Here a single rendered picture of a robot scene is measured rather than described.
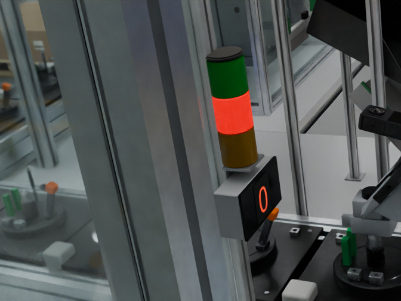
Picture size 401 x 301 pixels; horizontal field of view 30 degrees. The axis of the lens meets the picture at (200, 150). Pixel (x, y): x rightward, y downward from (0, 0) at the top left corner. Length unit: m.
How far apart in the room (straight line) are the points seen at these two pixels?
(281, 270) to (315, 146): 0.75
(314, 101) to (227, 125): 1.33
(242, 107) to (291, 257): 0.43
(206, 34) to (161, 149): 0.75
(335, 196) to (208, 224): 1.50
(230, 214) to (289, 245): 0.39
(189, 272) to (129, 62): 0.07
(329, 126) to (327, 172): 0.57
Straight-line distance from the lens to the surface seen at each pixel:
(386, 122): 1.11
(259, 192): 1.03
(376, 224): 1.20
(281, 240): 1.39
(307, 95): 2.36
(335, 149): 1.97
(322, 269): 1.30
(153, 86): 0.21
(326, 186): 1.79
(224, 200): 0.99
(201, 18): 0.96
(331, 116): 2.43
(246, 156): 1.00
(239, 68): 0.96
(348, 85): 1.72
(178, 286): 0.24
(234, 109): 0.97
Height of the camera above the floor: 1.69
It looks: 24 degrees down
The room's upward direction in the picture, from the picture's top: 10 degrees counter-clockwise
